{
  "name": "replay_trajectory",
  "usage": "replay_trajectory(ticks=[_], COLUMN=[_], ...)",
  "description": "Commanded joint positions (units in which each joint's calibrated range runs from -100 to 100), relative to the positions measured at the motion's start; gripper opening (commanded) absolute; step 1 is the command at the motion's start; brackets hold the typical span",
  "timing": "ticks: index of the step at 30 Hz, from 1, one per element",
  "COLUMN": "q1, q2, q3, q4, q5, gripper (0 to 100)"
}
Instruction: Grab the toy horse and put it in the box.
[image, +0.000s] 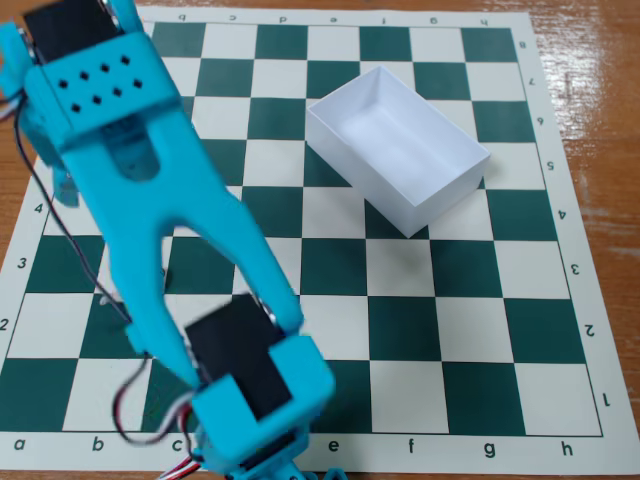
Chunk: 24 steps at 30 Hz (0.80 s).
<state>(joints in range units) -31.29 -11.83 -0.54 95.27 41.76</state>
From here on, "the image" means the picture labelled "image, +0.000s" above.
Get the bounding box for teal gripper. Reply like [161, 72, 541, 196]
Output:
[19, 97, 82, 208]

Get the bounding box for white open cardboard box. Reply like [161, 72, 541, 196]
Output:
[305, 64, 492, 240]

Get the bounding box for green and white chessboard mat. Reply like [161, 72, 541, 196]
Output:
[0, 3, 630, 474]

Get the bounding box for thin black cable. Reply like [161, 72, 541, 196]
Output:
[11, 97, 151, 359]

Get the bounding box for red white black base cable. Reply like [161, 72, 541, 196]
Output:
[113, 357, 206, 479]

